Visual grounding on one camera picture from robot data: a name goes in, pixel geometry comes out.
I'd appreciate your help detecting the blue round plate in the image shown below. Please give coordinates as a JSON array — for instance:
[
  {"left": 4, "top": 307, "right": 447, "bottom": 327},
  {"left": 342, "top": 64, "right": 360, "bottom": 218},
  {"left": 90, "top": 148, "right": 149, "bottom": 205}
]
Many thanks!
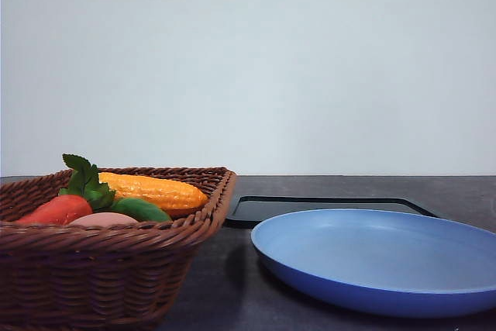
[{"left": 251, "top": 209, "right": 496, "bottom": 319}]

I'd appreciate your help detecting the brown egg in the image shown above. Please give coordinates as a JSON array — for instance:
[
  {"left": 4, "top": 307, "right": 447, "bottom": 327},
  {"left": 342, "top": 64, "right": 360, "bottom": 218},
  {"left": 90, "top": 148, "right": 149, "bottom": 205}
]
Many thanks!
[{"left": 68, "top": 212, "right": 139, "bottom": 226}]

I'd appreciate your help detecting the green toy cucumber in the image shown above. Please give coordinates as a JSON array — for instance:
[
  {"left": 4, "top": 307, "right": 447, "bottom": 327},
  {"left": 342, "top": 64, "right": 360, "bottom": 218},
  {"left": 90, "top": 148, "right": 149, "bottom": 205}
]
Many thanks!
[{"left": 112, "top": 197, "right": 172, "bottom": 222}]

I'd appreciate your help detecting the red toy carrot with leaves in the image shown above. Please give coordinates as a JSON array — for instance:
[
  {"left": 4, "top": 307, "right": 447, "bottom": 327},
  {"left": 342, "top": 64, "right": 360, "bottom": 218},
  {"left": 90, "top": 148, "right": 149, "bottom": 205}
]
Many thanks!
[{"left": 16, "top": 153, "right": 115, "bottom": 226}]

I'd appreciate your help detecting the black rectangular tray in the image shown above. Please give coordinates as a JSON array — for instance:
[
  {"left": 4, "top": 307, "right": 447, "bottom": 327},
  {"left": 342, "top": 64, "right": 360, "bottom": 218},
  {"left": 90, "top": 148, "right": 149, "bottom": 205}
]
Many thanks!
[{"left": 223, "top": 196, "right": 441, "bottom": 229}]

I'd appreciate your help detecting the yellow toy corn cob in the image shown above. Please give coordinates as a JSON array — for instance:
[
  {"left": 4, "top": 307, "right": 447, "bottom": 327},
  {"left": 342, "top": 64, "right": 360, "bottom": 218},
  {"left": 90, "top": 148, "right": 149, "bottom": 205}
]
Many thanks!
[{"left": 98, "top": 173, "right": 208, "bottom": 210}]

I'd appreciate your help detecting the brown wicker basket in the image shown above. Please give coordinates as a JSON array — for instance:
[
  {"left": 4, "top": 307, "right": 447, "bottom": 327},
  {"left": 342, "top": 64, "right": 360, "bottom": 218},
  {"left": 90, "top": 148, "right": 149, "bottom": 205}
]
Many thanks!
[{"left": 0, "top": 167, "right": 236, "bottom": 331}]

